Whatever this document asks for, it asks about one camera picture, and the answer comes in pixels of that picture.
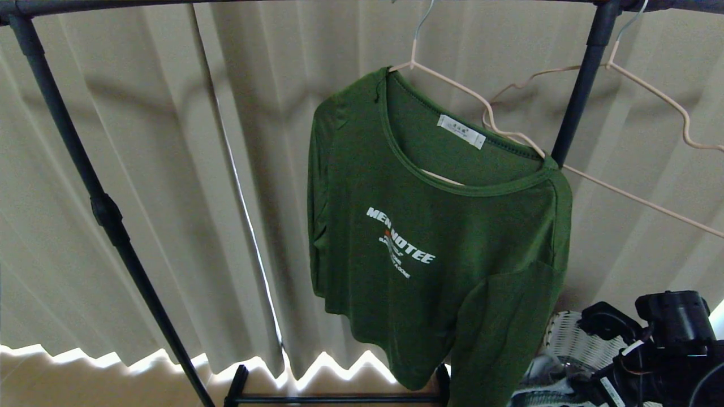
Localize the black clothes rack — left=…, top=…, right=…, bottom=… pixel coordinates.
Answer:
left=0, top=0, right=724, bottom=407

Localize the blue-grey garment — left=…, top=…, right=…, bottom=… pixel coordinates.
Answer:
left=523, top=353, right=575, bottom=393

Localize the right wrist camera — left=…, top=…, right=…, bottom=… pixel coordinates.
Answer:
left=578, top=301, right=643, bottom=345

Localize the pink clothes hanger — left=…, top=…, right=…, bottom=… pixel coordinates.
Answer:
left=389, top=0, right=547, bottom=187
left=482, top=0, right=724, bottom=239

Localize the white laundry basket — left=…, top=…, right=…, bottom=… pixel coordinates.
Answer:
left=509, top=310, right=662, bottom=407

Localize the beige curtain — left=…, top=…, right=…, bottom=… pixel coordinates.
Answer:
left=0, top=0, right=724, bottom=391

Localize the green long-sleeved shirt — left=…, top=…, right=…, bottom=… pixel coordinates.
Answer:
left=307, top=67, right=573, bottom=407

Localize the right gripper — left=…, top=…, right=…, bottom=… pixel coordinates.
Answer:
left=568, top=359, right=637, bottom=407

